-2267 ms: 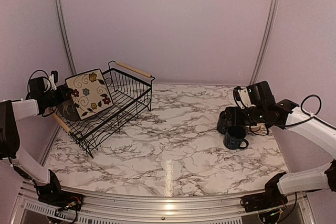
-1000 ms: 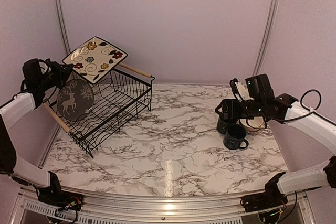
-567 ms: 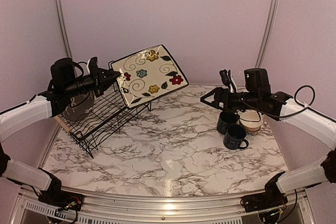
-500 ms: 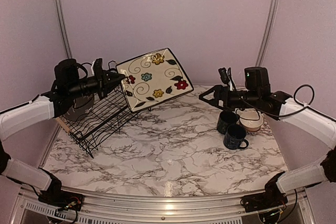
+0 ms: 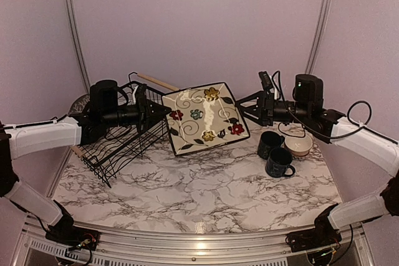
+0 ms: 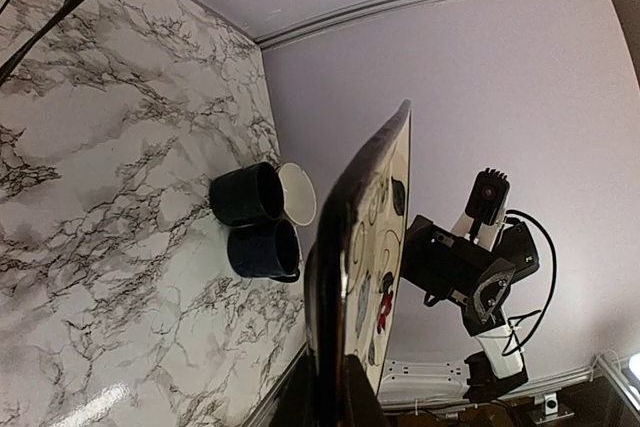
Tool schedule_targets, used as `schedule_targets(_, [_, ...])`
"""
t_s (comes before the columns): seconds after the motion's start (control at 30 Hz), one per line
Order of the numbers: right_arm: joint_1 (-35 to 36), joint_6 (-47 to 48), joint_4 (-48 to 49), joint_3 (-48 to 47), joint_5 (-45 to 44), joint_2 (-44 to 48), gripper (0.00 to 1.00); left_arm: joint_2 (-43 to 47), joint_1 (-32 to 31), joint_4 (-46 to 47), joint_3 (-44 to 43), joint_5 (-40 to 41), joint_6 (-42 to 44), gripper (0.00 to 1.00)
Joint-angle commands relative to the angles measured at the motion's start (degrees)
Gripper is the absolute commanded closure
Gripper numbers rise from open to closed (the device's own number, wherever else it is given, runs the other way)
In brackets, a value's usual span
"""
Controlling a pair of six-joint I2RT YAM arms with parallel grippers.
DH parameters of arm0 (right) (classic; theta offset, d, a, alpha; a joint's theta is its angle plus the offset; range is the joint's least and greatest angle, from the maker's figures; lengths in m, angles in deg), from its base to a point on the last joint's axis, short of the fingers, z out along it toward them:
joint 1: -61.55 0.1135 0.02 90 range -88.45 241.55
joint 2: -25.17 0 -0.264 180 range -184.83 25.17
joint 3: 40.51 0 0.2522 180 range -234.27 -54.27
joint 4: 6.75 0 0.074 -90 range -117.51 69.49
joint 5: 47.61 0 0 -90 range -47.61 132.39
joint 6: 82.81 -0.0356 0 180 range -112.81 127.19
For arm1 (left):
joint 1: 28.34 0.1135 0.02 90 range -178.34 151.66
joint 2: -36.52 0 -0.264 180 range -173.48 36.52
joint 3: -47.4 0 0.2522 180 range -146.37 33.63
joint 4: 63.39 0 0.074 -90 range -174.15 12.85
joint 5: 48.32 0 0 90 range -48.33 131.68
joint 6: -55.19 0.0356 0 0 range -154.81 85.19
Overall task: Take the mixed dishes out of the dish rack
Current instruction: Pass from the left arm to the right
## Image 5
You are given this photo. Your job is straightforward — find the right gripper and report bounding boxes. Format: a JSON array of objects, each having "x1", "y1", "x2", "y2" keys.
[{"x1": 234, "y1": 90, "x2": 310, "y2": 126}]

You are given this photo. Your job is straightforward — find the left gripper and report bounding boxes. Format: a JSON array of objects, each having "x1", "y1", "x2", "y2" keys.
[{"x1": 101, "y1": 92, "x2": 171, "y2": 132}]

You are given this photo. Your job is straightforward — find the dark green mug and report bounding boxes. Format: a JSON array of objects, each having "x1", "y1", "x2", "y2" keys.
[{"x1": 257, "y1": 131, "x2": 285, "y2": 159}]

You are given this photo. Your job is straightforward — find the square floral ceramic plate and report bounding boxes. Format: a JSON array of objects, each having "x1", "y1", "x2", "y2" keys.
[{"x1": 161, "y1": 82, "x2": 251, "y2": 156}]

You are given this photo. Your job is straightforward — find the black wire dish rack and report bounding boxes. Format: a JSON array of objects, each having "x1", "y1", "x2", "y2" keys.
[{"x1": 71, "y1": 87, "x2": 167, "y2": 186}]

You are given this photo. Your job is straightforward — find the beige ceramic bowl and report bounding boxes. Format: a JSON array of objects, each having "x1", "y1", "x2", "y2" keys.
[{"x1": 284, "y1": 136, "x2": 313, "y2": 152}]

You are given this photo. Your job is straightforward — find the dark blue mug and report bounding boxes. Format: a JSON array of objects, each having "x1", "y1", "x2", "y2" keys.
[{"x1": 265, "y1": 148, "x2": 296, "y2": 178}]

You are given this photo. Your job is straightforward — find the round grey reindeer plate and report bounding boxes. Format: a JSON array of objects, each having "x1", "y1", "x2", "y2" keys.
[{"x1": 67, "y1": 94, "x2": 90, "y2": 116}]

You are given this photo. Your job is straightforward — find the blue zigzag patterned bowl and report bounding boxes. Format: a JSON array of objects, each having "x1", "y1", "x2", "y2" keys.
[{"x1": 290, "y1": 151, "x2": 309, "y2": 160}]

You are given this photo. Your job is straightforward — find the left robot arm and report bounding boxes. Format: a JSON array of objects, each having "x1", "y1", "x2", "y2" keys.
[{"x1": 1, "y1": 80, "x2": 171, "y2": 244}]

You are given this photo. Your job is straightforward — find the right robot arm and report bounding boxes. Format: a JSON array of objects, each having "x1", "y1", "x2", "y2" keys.
[{"x1": 235, "y1": 71, "x2": 398, "y2": 246}]

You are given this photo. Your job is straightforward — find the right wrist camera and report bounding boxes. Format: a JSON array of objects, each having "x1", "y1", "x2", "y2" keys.
[{"x1": 258, "y1": 71, "x2": 280, "y2": 100}]

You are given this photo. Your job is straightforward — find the right aluminium corner post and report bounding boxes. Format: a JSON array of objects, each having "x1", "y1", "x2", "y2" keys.
[{"x1": 302, "y1": 0, "x2": 332, "y2": 74}]

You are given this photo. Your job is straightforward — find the aluminium corner post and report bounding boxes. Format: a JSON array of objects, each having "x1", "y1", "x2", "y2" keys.
[
  {"x1": 302, "y1": 0, "x2": 332, "y2": 74},
  {"x1": 64, "y1": 0, "x2": 90, "y2": 93}
]

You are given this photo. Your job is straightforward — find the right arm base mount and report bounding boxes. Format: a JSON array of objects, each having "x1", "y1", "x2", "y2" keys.
[{"x1": 285, "y1": 229, "x2": 342, "y2": 252}]

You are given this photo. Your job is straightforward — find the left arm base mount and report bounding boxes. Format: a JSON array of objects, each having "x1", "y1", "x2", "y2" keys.
[{"x1": 46, "y1": 226, "x2": 100, "y2": 251}]

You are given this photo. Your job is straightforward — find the left aluminium corner post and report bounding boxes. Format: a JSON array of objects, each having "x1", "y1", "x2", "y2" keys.
[{"x1": 64, "y1": 0, "x2": 90, "y2": 93}]

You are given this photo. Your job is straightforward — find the aluminium front rail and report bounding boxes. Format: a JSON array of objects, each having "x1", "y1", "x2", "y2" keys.
[{"x1": 12, "y1": 217, "x2": 375, "y2": 265}]

